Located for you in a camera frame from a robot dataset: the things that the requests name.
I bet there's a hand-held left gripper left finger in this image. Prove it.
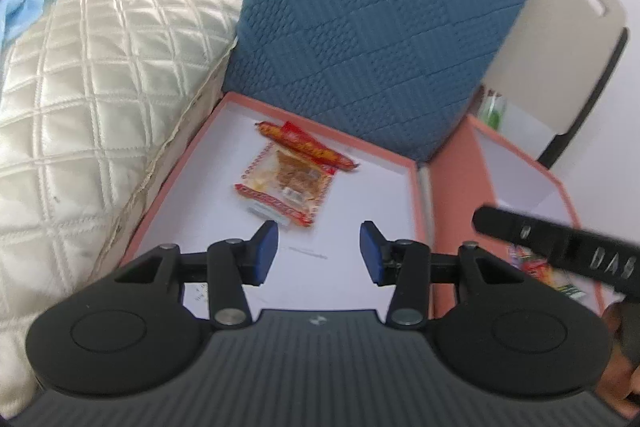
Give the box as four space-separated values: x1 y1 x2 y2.
112 219 280 329

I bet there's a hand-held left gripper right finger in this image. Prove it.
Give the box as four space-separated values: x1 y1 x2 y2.
359 220 527 329

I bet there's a red white snack packet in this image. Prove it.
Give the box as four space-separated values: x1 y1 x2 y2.
507 244 557 284

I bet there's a shallow pink tray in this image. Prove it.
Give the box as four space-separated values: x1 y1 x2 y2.
117 91 434 323

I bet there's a red bordered clear snack packet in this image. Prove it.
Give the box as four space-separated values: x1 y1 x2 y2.
232 142 336 228

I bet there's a deep pink box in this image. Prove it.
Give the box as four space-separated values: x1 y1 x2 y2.
430 114 609 321

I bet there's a person's right hand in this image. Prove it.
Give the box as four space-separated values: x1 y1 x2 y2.
600 302 640 409

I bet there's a green edged clear snack packet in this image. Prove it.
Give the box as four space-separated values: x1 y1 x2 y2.
557 279 592 304

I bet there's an orange wrapped sausage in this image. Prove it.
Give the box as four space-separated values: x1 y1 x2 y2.
256 121 361 172

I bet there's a small red flat packet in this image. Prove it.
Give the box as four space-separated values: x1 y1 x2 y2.
281 121 314 142

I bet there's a green white packet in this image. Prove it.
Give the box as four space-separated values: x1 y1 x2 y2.
477 89 509 130

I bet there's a white black chair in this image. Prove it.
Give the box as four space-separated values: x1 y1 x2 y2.
479 0 630 170

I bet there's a white quilted pillow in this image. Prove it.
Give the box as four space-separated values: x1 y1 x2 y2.
0 0 259 419

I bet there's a blue quilted cushion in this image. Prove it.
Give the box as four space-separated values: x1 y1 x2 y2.
220 0 559 166

